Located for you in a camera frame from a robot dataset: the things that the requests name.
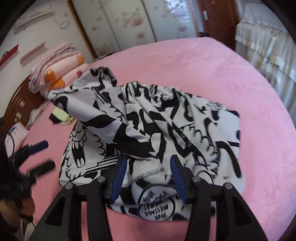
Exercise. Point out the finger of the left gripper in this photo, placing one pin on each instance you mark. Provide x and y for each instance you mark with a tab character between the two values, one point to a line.
41	169
38	146

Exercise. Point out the black white graffiti shirt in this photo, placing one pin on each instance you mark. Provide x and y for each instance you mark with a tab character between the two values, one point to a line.
148	124

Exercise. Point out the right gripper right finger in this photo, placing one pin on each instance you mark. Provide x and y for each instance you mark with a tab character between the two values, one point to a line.
234	218

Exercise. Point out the brown wooden door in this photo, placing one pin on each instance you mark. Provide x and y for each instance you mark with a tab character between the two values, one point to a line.
219	20

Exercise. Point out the folded pink bear quilt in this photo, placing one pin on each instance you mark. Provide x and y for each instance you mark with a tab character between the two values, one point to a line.
57	69

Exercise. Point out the left hand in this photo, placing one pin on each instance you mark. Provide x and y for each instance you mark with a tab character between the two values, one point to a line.
11	214

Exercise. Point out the wooden headboard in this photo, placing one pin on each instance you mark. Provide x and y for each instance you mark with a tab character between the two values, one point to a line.
20	107

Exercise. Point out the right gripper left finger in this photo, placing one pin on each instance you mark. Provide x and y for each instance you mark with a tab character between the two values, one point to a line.
62	219

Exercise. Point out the pink bed sheet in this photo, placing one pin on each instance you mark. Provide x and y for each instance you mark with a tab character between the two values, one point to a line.
207	68

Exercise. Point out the floral sliding wardrobe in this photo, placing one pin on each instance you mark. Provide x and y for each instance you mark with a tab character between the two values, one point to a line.
108	27

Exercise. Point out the lace covered furniture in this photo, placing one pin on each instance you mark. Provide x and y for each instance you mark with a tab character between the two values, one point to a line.
265	43

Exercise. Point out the white air conditioner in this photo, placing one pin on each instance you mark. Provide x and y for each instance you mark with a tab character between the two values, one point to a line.
32	16

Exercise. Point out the white cloth by headboard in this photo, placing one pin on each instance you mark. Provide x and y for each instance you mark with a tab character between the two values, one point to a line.
35	114

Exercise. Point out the red wall strip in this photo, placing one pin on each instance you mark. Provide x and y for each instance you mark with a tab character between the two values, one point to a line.
8	54

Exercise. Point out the pink wall strip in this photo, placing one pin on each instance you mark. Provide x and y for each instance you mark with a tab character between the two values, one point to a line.
32	52

